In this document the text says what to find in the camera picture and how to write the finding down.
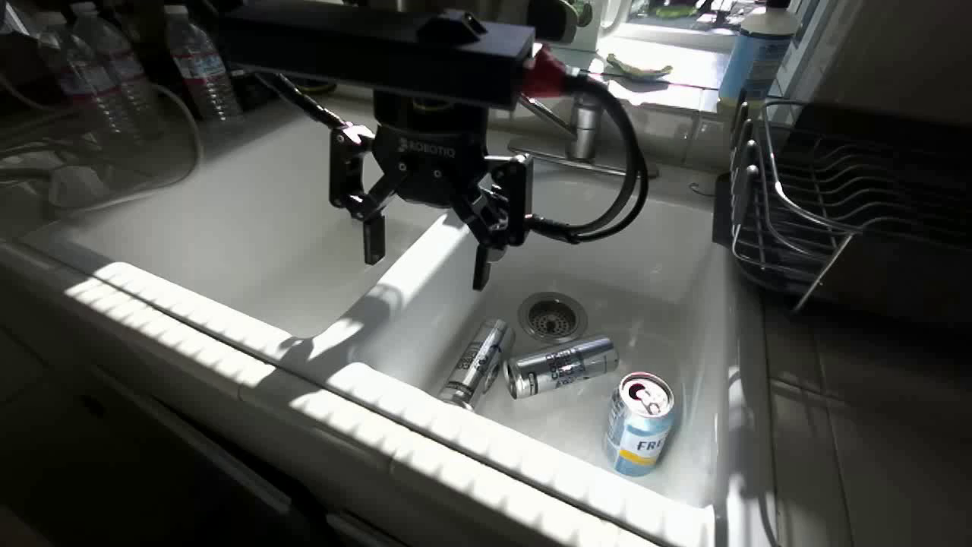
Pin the slim silver can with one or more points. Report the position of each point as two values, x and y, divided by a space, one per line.
474 363

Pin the blue white soap bottle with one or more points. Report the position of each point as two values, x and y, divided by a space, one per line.
758 47

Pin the white double basin sink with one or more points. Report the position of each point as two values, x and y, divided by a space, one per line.
254 233

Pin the silver can with print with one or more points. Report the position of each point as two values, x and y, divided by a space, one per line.
564 364

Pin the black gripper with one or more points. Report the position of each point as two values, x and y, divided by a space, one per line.
428 146

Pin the light blue drink can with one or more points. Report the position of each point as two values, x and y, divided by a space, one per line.
638 422

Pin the metal strainer drain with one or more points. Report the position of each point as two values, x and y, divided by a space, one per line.
552 318

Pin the black Franka robot arm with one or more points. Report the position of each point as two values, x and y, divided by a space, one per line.
374 47

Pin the clear plastic water bottle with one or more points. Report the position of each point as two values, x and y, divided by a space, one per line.
120 72
74 77
198 64

